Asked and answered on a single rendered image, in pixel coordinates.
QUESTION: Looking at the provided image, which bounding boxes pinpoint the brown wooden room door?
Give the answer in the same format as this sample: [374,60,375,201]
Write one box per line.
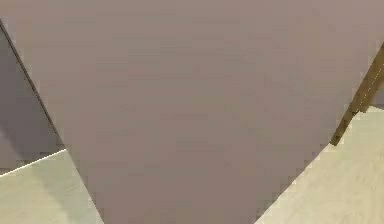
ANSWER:
[329,42,384,147]

